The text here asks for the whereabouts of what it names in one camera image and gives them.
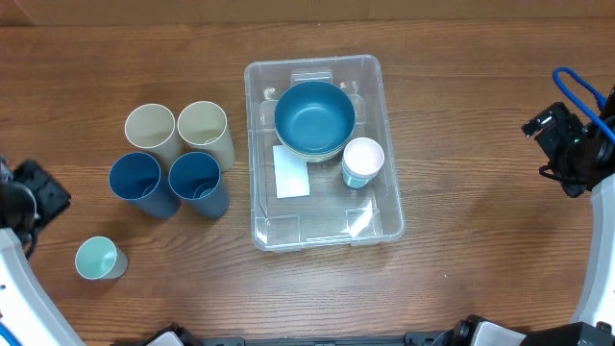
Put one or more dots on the cream tall cup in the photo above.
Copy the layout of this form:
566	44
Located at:
153	128
204	125

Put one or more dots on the dark blue tall cup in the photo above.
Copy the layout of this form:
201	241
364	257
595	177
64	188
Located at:
139	179
196	177

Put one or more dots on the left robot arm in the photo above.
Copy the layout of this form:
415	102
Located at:
28	315

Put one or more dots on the light blue small cup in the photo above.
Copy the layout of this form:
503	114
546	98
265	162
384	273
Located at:
354	180

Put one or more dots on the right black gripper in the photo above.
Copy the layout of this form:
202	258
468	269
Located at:
560	128

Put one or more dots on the cream bowl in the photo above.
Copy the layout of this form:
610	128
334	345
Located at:
315	157

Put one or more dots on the pink small cup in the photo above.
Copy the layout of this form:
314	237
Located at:
363	156

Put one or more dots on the clear plastic storage container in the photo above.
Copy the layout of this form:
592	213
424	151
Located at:
333	213

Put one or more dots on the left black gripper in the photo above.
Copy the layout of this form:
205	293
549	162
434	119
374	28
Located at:
56	197

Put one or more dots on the white label in container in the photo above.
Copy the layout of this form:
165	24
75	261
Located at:
291	174

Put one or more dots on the mint green small cup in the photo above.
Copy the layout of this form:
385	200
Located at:
99	258

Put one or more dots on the dark blue bowl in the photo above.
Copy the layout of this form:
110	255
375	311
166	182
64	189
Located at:
314	117

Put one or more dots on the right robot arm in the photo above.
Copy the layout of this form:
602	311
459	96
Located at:
596	302

